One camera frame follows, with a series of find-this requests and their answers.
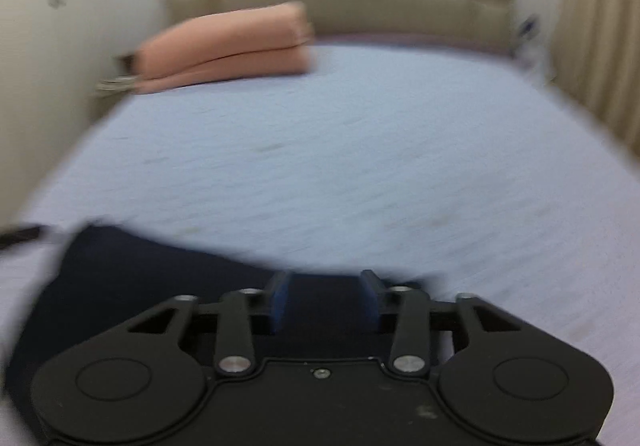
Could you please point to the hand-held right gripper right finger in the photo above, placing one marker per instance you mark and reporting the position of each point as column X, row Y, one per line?
column 370, row 303

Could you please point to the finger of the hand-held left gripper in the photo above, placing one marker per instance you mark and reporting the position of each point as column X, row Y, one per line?
column 22, row 234

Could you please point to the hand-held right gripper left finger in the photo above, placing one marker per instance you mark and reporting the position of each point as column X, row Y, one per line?
column 278, row 306

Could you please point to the navy striped hoodie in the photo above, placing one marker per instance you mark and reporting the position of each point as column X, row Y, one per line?
column 150, row 286

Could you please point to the bed with lilac bedspread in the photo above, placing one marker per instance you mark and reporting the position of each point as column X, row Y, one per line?
column 325, row 151

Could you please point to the beige nightstand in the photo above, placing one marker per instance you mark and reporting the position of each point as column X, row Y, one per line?
column 112, row 96

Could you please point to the pink folded blanket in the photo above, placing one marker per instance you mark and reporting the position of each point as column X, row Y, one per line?
column 225, row 51

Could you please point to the white paper bag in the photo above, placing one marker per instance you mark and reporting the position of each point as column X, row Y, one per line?
column 529, row 38

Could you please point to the beige pleated curtain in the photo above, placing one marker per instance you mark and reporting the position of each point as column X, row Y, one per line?
column 600, row 26

